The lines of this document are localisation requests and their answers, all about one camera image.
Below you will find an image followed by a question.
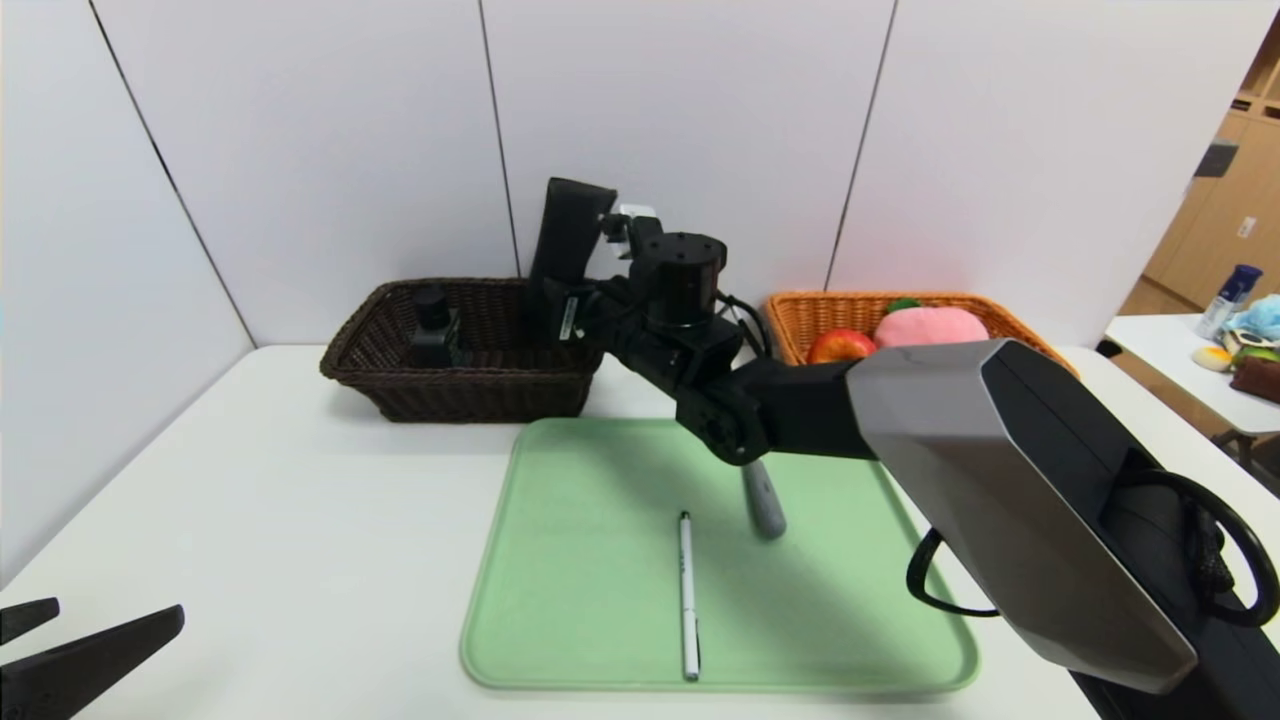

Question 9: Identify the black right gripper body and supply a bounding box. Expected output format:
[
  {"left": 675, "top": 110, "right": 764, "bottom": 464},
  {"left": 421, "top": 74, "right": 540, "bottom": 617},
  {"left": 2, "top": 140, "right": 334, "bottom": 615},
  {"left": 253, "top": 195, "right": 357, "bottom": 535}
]
[{"left": 550, "top": 278, "right": 627, "bottom": 356}]

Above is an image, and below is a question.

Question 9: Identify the black glasses case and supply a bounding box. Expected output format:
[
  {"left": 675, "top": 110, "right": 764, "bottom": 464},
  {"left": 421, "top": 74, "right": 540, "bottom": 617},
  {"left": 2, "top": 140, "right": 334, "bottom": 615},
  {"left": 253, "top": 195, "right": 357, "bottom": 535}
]
[{"left": 527, "top": 178, "right": 619, "bottom": 291}]

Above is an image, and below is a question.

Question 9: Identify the dark pump bottle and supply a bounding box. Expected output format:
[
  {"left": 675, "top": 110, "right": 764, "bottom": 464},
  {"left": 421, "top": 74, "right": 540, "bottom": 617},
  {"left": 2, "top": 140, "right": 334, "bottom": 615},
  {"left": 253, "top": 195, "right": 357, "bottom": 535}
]
[{"left": 404, "top": 285, "right": 464, "bottom": 369}]

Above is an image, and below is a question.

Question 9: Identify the red apple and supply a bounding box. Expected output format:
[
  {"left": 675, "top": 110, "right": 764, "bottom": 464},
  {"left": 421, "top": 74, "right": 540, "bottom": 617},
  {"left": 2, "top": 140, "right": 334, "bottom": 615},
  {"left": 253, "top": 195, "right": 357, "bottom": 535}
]
[{"left": 808, "top": 329, "right": 879, "bottom": 365}]

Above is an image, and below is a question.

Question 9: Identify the pink plush peach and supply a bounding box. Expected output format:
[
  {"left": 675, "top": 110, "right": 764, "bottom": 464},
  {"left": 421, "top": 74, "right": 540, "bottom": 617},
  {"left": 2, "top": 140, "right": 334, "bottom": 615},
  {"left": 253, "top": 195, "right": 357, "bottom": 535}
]
[{"left": 876, "top": 297, "right": 991, "bottom": 349}]

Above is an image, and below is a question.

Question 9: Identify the dark brown wicker basket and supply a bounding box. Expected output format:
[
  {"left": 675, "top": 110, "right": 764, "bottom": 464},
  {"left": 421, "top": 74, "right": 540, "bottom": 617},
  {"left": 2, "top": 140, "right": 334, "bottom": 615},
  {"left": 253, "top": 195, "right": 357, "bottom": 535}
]
[{"left": 320, "top": 278, "right": 608, "bottom": 424}]

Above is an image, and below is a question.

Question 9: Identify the orange wicker basket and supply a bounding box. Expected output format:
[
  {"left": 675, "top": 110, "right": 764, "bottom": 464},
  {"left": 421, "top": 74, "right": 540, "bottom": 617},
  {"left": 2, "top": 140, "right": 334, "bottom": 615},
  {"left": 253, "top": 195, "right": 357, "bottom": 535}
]
[{"left": 765, "top": 290, "right": 1079, "bottom": 381}]

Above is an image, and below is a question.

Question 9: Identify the light green plastic tray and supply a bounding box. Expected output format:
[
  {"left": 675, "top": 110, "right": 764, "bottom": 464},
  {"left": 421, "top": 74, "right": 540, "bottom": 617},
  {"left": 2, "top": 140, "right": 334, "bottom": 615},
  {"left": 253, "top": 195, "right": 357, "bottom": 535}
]
[{"left": 459, "top": 418, "right": 980, "bottom": 693}]

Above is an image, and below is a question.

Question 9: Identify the white pen black cap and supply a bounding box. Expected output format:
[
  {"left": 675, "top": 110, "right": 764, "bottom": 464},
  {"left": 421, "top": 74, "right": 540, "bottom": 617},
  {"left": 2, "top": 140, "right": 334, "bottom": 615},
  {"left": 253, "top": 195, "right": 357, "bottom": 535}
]
[{"left": 678, "top": 511, "right": 700, "bottom": 683}]

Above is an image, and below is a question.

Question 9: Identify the white side table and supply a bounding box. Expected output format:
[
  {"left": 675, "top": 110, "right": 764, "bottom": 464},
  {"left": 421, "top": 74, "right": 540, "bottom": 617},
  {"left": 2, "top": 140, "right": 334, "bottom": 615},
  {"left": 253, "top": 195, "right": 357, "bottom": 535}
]
[{"left": 1103, "top": 315, "right": 1280, "bottom": 437}]

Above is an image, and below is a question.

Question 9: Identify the wooden cabinet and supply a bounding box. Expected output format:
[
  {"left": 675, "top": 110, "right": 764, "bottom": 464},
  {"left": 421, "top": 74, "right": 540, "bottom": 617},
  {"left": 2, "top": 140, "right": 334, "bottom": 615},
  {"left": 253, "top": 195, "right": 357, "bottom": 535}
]
[{"left": 1115, "top": 10, "right": 1280, "bottom": 317}]

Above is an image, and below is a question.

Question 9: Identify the clear bottle blue cap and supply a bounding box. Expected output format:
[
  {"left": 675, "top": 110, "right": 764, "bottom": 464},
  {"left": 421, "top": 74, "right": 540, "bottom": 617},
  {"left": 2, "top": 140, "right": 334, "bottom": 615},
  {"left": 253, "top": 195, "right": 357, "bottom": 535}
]
[{"left": 1196, "top": 265, "right": 1262, "bottom": 342}]

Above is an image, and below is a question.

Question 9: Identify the light blue plush toy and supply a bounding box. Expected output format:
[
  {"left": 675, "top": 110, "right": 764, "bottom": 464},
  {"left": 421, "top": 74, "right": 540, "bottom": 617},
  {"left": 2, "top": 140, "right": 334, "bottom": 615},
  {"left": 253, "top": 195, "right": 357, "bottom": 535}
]
[{"left": 1225, "top": 295, "right": 1280, "bottom": 341}]

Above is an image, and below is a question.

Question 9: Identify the dark red pouch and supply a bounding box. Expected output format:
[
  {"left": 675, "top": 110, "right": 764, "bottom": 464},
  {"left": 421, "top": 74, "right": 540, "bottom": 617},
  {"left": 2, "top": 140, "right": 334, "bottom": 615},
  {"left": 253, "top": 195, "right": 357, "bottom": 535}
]
[{"left": 1229, "top": 357, "right": 1280, "bottom": 406}]

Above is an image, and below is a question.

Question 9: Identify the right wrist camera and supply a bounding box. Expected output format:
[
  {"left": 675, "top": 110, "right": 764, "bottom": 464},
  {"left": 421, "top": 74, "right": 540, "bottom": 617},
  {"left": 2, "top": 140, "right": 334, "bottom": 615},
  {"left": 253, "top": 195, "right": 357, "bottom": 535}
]
[{"left": 602, "top": 204, "right": 659, "bottom": 247}]

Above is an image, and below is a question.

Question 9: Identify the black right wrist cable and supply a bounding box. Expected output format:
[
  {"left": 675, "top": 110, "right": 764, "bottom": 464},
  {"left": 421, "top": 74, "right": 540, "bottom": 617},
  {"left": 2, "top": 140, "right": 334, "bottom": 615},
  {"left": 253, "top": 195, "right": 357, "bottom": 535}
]
[{"left": 718, "top": 293, "right": 773, "bottom": 358}]

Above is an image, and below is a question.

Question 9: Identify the white peeler grey handle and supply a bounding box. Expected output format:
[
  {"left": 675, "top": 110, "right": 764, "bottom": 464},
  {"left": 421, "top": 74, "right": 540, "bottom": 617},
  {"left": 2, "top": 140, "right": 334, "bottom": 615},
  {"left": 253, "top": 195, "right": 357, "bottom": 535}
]
[{"left": 742, "top": 460, "right": 788, "bottom": 541}]

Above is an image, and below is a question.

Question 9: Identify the black braided arm hose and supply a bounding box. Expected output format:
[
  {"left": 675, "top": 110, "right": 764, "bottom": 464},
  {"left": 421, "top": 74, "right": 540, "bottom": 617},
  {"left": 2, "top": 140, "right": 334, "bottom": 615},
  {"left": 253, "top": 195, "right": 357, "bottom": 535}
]
[{"left": 905, "top": 468, "right": 1280, "bottom": 631}]

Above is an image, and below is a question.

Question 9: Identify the dark metal table frame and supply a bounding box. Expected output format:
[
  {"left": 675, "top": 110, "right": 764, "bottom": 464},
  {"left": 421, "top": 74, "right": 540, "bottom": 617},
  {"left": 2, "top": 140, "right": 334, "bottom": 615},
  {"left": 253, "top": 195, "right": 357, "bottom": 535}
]
[{"left": 1205, "top": 430, "right": 1280, "bottom": 499}]

